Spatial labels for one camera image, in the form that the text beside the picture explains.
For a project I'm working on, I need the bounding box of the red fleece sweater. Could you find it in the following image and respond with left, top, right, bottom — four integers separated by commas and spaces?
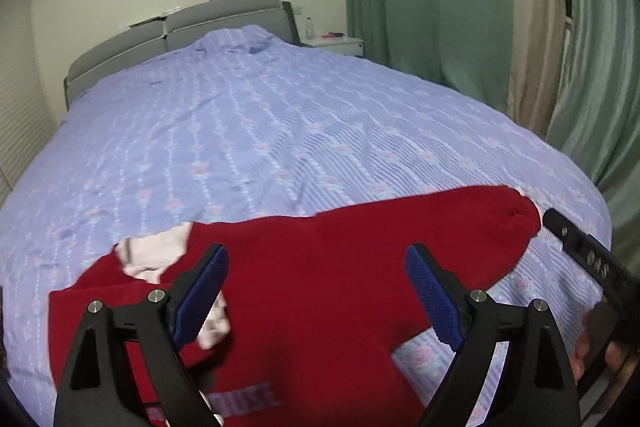
48, 185, 540, 426

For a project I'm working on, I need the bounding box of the person's right hand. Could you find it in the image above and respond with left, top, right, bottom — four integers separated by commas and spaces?
570, 301, 639, 389

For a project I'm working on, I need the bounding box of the white louvered wardrobe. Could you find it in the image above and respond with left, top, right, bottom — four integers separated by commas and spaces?
0, 0, 55, 199

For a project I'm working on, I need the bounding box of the beige curtain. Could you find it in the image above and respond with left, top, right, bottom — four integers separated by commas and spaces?
506, 0, 567, 138

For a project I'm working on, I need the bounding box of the purple floral bed sheet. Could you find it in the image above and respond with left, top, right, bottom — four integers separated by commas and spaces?
1, 26, 612, 426

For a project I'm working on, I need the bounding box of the green curtain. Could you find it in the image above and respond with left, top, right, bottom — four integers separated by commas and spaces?
346, 0, 639, 271

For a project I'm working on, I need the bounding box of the white bedside table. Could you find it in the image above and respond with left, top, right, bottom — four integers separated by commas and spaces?
300, 37, 364, 57

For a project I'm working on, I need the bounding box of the grey padded headboard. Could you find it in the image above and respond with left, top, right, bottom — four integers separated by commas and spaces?
64, 0, 302, 105

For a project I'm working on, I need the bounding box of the red item on nightstand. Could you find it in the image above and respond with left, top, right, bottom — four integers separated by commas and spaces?
321, 32, 348, 40

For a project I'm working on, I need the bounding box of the clear plastic bottle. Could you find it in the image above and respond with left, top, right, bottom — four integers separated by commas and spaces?
305, 16, 314, 40

